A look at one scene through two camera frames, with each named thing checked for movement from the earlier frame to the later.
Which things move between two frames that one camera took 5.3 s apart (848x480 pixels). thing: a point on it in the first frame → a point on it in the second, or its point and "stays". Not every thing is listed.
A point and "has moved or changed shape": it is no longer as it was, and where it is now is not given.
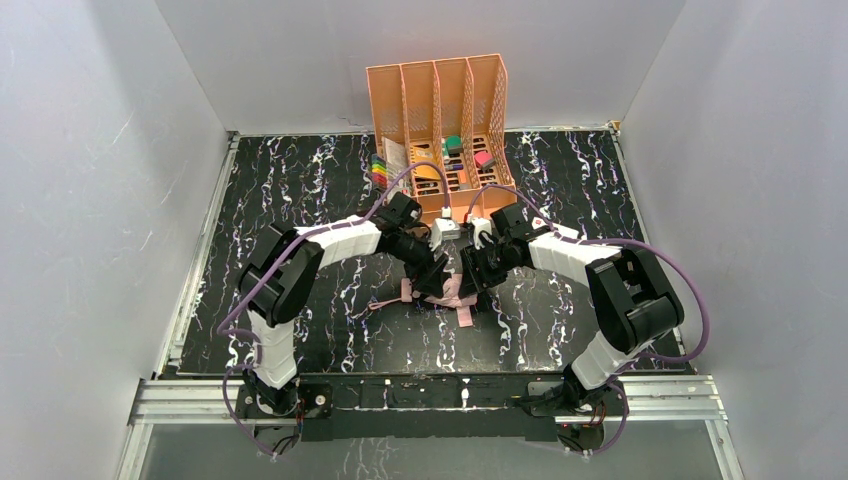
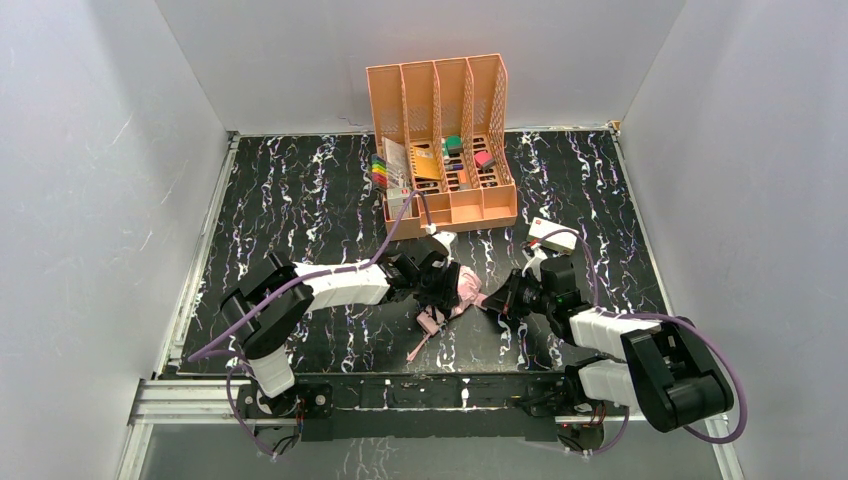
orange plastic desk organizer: x=445 y=127 stays
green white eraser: x=454 y=145 stays
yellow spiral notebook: x=426 y=171 stays
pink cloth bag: x=449 y=296 has moved or changed shape
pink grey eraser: x=484 y=160 stays
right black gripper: x=477 y=268 → x=515 y=299
